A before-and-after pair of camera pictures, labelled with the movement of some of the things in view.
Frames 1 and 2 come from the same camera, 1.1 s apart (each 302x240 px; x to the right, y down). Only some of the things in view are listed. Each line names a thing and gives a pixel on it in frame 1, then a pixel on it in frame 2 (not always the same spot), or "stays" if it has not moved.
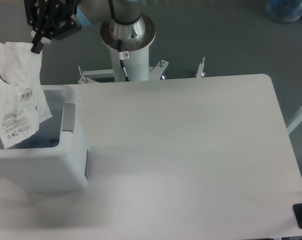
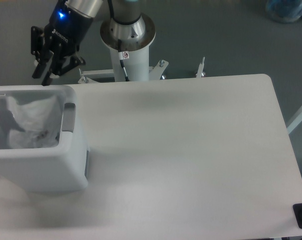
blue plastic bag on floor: x=288 y=11 stays
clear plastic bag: x=21 y=105 to x=35 y=124
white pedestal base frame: x=155 y=72 stays
